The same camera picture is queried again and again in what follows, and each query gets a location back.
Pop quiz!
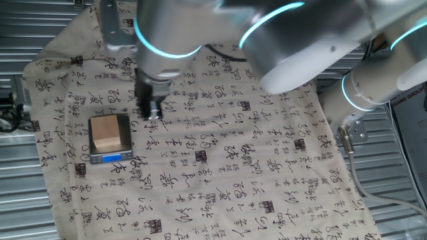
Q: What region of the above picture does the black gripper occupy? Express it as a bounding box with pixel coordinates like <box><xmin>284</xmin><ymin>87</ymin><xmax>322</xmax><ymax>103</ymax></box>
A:
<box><xmin>134</xmin><ymin>68</ymin><xmax>173</xmax><ymax>121</ymax></box>

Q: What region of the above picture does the light wooden block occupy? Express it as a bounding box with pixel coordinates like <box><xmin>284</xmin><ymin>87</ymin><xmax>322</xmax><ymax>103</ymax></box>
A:
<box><xmin>90</xmin><ymin>115</ymin><xmax>122</xmax><ymax>149</ymax></box>

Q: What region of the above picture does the silver digital pocket scale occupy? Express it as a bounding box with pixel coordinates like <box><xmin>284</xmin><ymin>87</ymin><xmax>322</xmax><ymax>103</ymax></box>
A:
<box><xmin>87</xmin><ymin>113</ymin><xmax>135</xmax><ymax>165</ymax></box>

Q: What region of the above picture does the beige calligraphy print cloth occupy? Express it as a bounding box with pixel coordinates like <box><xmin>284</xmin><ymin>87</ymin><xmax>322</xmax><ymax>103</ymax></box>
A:
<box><xmin>22</xmin><ymin>0</ymin><xmax>383</xmax><ymax>240</ymax></box>

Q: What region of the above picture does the white printed sign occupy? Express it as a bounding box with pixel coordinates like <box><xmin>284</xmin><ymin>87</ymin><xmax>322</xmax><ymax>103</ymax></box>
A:
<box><xmin>388</xmin><ymin>82</ymin><xmax>427</xmax><ymax>204</ymax></box>

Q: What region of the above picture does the long looping black cable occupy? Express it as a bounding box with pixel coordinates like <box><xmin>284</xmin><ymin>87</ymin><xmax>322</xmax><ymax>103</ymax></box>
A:
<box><xmin>203</xmin><ymin>43</ymin><xmax>248</xmax><ymax>63</ymax></box>

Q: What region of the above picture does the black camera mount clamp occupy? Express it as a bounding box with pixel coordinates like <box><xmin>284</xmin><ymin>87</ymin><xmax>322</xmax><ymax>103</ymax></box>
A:
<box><xmin>0</xmin><ymin>75</ymin><xmax>33</xmax><ymax>133</ymax></box>

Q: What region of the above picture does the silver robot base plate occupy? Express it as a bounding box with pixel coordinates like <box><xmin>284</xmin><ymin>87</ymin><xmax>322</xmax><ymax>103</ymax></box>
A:
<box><xmin>335</xmin><ymin>117</ymin><xmax>370</xmax><ymax>146</ymax></box>

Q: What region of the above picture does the grey cable with metal connector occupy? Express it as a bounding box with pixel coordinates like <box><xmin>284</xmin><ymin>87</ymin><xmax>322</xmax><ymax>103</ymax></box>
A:
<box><xmin>336</xmin><ymin>125</ymin><xmax>427</xmax><ymax>218</ymax></box>

